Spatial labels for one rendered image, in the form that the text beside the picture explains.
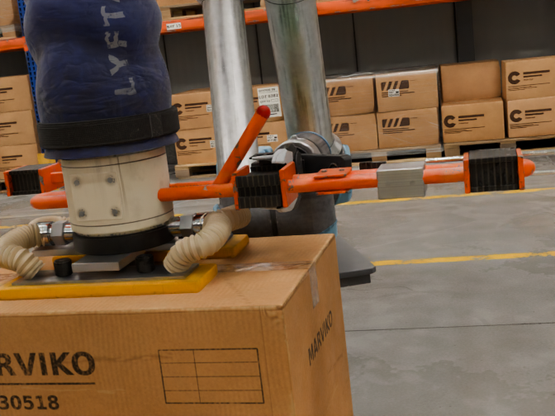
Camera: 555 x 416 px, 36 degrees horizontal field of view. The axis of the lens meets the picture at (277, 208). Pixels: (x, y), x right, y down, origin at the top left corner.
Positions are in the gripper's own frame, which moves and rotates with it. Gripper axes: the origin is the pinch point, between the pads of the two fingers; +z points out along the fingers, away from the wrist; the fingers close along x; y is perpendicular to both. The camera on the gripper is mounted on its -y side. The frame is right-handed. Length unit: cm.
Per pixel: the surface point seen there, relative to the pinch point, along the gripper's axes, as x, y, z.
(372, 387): -107, 13, -169
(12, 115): -22, 441, -697
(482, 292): -106, -29, -279
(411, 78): -24, 24, -705
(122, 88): 17.6, 21.0, 8.1
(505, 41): -1, -69, -844
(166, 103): 14.3, 17.1, 0.6
